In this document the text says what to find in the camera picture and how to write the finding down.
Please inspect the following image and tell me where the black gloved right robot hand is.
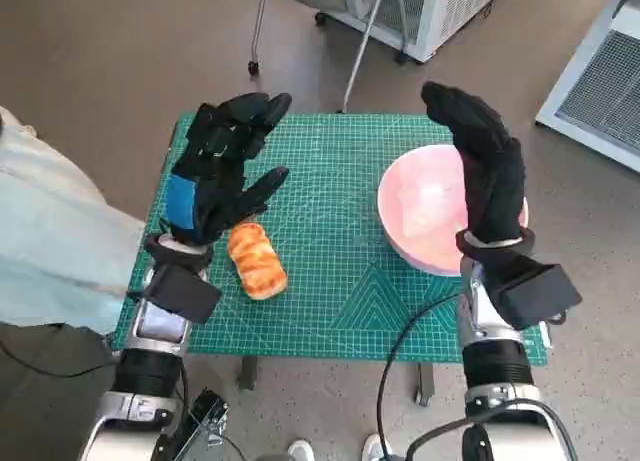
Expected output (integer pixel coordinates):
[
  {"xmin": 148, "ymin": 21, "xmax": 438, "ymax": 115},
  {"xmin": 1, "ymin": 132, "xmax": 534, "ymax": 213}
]
[{"xmin": 420, "ymin": 80, "xmax": 527, "ymax": 245}]

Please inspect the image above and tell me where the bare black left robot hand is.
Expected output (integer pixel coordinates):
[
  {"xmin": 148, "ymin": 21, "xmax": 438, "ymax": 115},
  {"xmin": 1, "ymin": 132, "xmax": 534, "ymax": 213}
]
[{"xmin": 162, "ymin": 91, "xmax": 294, "ymax": 247}]

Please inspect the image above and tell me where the long braided toy bread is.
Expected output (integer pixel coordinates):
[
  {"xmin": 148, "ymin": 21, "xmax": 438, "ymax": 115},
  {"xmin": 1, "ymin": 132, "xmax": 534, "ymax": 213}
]
[{"xmin": 227, "ymin": 221, "xmax": 289, "ymax": 301}]

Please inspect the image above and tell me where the pink bowl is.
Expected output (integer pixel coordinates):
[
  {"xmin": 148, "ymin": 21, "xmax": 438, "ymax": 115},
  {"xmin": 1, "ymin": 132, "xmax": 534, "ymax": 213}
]
[{"xmin": 377, "ymin": 147, "xmax": 530, "ymax": 277}]

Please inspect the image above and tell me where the green cutting mat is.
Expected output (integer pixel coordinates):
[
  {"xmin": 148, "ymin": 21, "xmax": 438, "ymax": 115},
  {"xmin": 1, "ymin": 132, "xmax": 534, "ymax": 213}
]
[{"xmin": 108, "ymin": 111, "xmax": 554, "ymax": 365}]

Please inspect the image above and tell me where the white unit with grille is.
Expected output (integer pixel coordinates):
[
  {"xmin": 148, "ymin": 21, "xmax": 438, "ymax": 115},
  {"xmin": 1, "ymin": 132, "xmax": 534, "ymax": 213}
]
[{"xmin": 534, "ymin": 0, "xmax": 640, "ymax": 175}]

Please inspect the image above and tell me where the person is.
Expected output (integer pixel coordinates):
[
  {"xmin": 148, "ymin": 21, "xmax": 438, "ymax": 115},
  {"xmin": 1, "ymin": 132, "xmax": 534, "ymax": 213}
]
[{"xmin": 0, "ymin": 105, "xmax": 147, "ymax": 335}]

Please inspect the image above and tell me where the dark table leg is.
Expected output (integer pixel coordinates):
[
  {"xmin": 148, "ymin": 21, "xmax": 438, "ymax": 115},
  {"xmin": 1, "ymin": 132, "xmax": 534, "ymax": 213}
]
[
  {"xmin": 413, "ymin": 363, "xmax": 435, "ymax": 407},
  {"xmin": 238, "ymin": 356, "xmax": 259, "ymax": 391}
]

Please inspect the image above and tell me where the white cabinet with mesh panel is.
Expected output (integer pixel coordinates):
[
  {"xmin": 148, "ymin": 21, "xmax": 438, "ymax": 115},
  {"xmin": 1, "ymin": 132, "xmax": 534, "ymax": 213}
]
[{"xmin": 324, "ymin": 0, "xmax": 512, "ymax": 65}]

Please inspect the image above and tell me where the white shoe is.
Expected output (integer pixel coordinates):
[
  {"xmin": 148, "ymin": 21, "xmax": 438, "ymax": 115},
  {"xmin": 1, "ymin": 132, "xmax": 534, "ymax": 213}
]
[
  {"xmin": 362, "ymin": 433, "xmax": 394, "ymax": 461},
  {"xmin": 287, "ymin": 439, "xmax": 316, "ymax": 461}
]

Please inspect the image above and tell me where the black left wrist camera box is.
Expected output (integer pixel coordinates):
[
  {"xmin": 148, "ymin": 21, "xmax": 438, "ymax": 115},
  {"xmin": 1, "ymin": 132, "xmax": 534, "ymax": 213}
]
[{"xmin": 144, "ymin": 263, "xmax": 223, "ymax": 325}]

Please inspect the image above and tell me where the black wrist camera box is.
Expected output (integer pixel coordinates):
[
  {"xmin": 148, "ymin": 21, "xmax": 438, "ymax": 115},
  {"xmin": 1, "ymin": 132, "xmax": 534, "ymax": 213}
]
[
  {"xmin": 144, "ymin": 263, "xmax": 223, "ymax": 325},
  {"xmin": 487, "ymin": 258, "xmax": 584, "ymax": 330}
]

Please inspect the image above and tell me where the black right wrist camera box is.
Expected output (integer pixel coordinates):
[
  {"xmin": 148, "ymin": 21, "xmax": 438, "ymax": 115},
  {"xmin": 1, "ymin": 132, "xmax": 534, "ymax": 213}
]
[{"xmin": 487, "ymin": 258, "xmax": 584, "ymax": 330}]

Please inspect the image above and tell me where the black metal frame device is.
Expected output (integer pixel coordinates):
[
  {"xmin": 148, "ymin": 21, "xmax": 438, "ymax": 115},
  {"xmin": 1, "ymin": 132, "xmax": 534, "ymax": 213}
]
[{"xmin": 154, "ymin": 388, "xmax": 231, "ymax": 461}]

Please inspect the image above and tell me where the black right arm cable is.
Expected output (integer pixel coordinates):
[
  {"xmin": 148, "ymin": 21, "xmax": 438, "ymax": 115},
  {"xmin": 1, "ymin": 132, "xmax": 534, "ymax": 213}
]
[{"xmin": 403, "ymin": 403, "xmax": 549, "ymax": 461}]

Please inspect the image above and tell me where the long black robot cable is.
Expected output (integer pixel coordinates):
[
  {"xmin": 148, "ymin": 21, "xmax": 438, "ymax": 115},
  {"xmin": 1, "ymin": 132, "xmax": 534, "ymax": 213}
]
[{"xmin": 377, "ymin": 293, "xmax": 464, "ymax": 461}]

